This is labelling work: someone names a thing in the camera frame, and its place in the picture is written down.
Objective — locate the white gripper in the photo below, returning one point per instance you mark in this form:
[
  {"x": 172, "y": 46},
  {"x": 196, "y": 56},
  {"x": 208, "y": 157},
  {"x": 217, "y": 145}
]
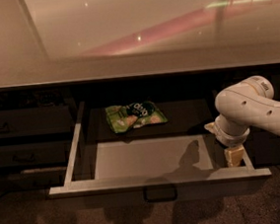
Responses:
[{"x": 224, "y": 136}]

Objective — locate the dark drawer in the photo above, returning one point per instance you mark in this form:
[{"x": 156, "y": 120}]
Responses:
[
  {"x": 177, "y": 160},
  {"x": 17, "y": 182},
  {"x": 14, "y": 123},
  {"x": 33, "y": 154}
]

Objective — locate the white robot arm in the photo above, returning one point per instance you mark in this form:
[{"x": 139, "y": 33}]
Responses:
[{"x": 248, "y": 103}]

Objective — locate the dark items in left drawer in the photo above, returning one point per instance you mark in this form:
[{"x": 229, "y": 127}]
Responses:
[{"x": 30, "y": 99}]

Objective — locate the pale flat item bottom drawer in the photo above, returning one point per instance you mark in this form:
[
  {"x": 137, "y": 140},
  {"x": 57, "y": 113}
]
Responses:
[{"x": 42, "y": 171}]

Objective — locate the green snack bag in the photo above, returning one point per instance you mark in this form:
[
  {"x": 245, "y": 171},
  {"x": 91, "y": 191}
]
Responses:
[{"x": 135, "y": 115}]

